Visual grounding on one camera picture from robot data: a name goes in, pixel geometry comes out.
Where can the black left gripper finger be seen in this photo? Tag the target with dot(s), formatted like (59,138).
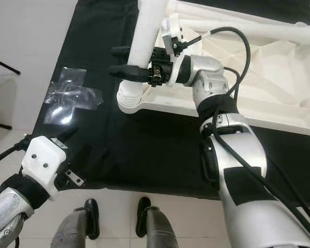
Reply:
(66,135)

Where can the clear tape cross patch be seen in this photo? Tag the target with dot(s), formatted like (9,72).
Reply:
(70,95)

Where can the grey robot left leg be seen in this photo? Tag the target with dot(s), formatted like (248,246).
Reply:
(72,232)

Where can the grey robot leg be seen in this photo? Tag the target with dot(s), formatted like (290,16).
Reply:
(72,232)
(163,232)

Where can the black tablecloth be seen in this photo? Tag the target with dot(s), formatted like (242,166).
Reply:
(150,155)

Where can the black folding chair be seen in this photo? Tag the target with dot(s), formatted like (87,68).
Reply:
(5,65)

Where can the grey robot right leg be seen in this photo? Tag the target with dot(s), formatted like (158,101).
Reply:
(163,232)

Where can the white plastic table top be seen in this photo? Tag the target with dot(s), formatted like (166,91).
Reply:
(279,77)

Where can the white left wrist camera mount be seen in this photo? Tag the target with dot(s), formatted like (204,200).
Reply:
(44,160)

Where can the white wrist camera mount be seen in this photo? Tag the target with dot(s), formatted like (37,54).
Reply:
(44,160)
(174,33)

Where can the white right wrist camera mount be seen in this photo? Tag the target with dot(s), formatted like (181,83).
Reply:
(174,33)

